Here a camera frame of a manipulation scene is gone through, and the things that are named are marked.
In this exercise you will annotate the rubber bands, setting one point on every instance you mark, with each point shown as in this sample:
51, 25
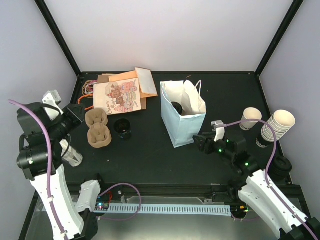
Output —
87, 90

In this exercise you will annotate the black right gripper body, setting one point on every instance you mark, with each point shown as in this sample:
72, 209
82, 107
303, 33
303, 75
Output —
210, 149

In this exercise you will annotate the stack of white paper cups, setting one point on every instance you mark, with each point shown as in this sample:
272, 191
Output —
277, 126

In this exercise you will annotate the black lid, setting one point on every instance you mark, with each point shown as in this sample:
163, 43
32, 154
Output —
178, 107

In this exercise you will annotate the stack of black lids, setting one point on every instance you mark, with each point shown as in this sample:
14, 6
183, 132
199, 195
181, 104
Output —
279, 169

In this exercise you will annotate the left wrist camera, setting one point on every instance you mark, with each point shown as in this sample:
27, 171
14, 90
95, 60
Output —
53, 99

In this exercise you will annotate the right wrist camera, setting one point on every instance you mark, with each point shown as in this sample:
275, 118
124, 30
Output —
219, 128

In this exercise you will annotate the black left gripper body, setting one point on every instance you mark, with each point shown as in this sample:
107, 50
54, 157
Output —
73, 120

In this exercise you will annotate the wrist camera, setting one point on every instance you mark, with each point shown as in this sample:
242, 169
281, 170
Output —
219, 128
53, 99

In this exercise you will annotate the brown pulp cup carrier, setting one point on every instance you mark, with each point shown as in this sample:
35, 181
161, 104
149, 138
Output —
98, 135

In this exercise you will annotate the light blue cable duct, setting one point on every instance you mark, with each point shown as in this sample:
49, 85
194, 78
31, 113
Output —
164, 209

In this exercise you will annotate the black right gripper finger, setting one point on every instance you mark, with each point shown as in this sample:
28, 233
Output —
200, 139
202, 147

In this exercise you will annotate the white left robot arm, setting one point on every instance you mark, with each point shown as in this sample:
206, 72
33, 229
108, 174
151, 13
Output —
40, 158

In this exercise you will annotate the white plastic cutlery pile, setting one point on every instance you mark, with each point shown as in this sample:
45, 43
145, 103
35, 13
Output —
69, 154

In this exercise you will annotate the illustrated greeting card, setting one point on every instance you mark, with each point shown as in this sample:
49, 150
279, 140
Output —
117, 97

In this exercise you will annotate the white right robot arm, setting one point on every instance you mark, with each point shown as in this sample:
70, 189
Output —
257, 190

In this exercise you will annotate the light blue paper bag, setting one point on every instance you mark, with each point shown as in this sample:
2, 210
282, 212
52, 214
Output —
183, 110

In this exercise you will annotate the brown cardboard sleeve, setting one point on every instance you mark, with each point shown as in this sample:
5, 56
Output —
104, 78

